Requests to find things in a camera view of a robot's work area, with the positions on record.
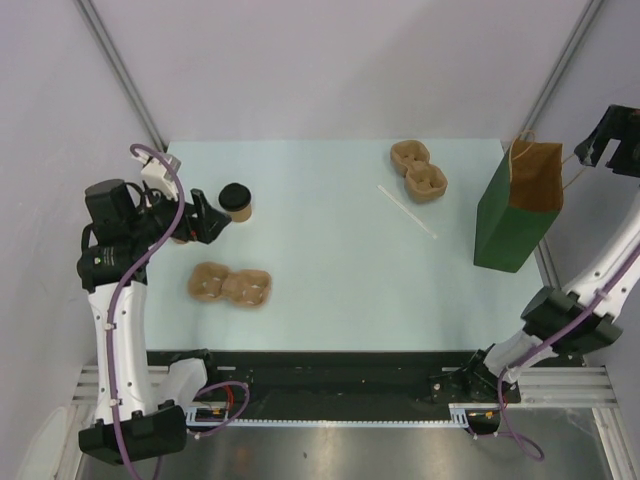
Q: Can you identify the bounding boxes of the aluminium frame post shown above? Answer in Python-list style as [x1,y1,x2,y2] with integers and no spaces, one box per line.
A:
[72,0,167,151]
[520,0,608,131]

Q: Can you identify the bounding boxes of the white wrapped straw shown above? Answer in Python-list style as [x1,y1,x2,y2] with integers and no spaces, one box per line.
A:
[377,185,438,240]

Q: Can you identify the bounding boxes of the black plastic cup lid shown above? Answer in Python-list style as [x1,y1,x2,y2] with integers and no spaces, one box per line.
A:
[218,182,252,212]

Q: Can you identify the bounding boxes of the single brown paper cup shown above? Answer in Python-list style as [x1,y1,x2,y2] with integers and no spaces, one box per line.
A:
[228,202,252,223]

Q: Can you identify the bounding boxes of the brown pulp cup carrier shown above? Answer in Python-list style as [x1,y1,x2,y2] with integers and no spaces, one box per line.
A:
[187,262,272,308]
[390,140,448,204]

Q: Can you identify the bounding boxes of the white slotted cable duct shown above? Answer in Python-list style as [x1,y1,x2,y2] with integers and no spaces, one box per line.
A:
[184,404,531,429]

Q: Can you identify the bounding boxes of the right aluminium frame post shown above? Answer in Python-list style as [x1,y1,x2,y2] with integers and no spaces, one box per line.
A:
[520,0,608,131]

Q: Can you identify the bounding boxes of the aluminium rail bottom right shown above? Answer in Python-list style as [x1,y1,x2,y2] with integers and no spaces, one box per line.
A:
[518,367,617,409]

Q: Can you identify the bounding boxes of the left aluminium frame post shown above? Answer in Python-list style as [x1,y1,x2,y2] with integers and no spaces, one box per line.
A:
[72,0,167,151]

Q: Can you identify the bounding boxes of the aluminium rail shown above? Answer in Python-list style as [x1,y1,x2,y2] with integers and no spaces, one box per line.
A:
[518,367,617,409]
[71,365,169,406]

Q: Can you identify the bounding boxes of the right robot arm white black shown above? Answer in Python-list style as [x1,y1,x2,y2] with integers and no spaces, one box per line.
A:
[461,104,639,401]

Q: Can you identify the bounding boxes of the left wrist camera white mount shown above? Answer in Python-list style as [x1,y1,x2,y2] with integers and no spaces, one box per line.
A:
[130,144,181,201]

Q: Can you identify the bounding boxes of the green brown paper bag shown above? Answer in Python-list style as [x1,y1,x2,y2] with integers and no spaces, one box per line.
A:
[473,137,567,273]

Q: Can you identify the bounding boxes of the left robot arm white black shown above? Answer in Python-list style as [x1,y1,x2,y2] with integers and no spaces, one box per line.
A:
[77,179,231,465]

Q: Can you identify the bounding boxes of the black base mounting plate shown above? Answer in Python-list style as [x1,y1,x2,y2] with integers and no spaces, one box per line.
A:
[144,348,584,421]

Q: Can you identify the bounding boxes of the aluminium rail bottom left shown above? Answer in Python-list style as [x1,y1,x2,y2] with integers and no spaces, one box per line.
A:
[71,365,169,406]

